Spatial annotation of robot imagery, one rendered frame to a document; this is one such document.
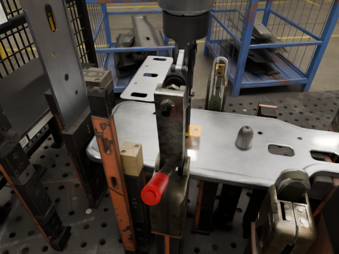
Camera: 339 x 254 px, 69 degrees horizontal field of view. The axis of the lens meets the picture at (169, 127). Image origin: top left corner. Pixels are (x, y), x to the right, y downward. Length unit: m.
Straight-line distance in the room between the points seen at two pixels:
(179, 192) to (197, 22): 0.26
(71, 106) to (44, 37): 0.16
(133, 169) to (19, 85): 0.45
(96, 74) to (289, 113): 0.89
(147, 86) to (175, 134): 0.42
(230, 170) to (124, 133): 0.24
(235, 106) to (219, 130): 0.65
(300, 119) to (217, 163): 0.78
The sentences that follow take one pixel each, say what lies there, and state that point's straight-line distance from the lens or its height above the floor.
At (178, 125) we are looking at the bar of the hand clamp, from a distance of 0.32.
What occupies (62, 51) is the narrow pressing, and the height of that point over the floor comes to 1.16.
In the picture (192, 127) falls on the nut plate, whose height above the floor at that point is 1.02.
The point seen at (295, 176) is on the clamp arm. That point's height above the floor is 1.11.
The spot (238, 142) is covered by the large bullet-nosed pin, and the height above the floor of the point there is 1.01.
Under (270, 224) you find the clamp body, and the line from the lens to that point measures 0.39.
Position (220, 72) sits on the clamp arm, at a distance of 0.63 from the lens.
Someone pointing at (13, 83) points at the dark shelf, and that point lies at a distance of 0.81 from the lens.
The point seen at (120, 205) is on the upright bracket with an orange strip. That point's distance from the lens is 0.52.
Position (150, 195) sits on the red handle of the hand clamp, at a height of 1.15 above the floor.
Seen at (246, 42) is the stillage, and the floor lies 0.60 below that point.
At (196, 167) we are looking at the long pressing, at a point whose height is 1.00.
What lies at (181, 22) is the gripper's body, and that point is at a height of 1.25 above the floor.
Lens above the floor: 1.36
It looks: 39 degrees down
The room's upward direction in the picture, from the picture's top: straight up
